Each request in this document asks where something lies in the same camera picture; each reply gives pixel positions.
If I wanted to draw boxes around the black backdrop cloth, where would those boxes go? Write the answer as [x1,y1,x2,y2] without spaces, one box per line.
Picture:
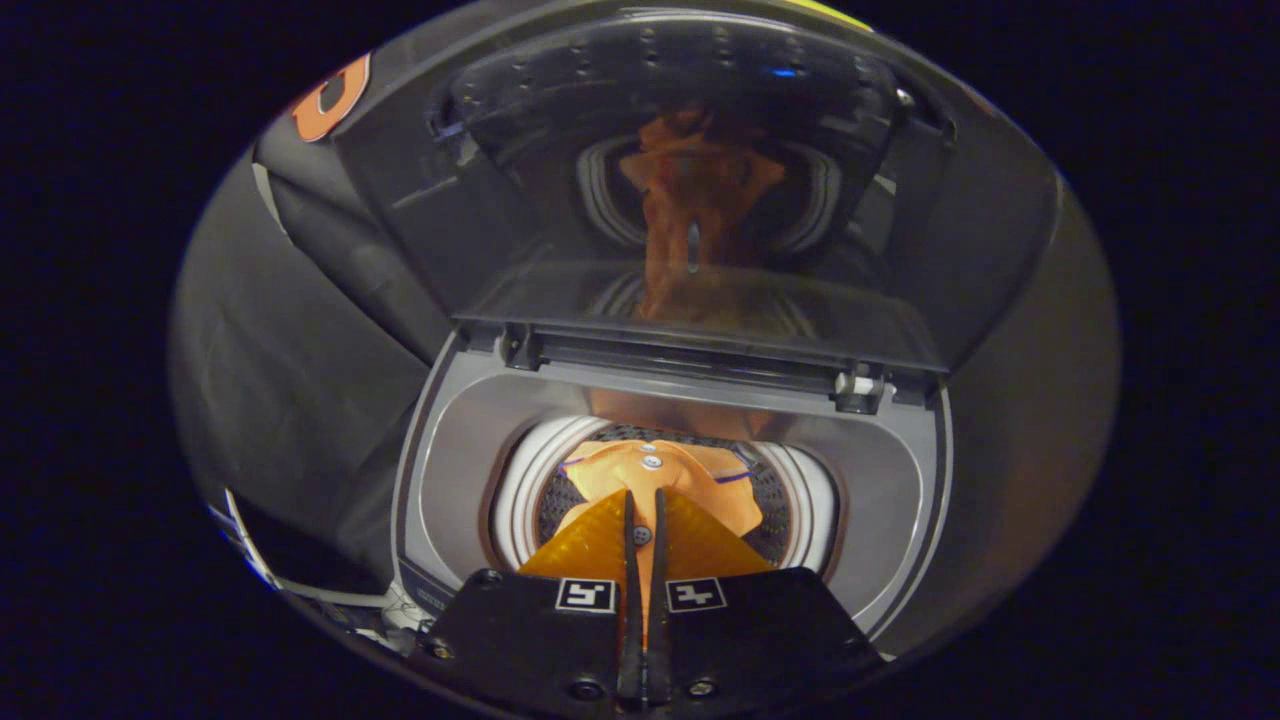
[170,50,456,601]

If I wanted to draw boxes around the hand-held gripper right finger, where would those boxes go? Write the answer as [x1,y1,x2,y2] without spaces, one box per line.
[645,487,887,713]

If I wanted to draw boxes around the tangle of thin cables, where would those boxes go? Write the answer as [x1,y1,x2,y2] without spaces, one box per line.
[378,588,433,653]

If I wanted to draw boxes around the orange polo shirt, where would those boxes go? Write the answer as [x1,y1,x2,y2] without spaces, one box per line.
[555,440,767,623]

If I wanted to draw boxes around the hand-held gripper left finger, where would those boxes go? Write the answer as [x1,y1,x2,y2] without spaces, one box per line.
[415,488,643,713]

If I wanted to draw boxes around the dark glass washing machine lid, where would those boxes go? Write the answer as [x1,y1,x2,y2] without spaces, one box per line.
[330,0,1061,379]

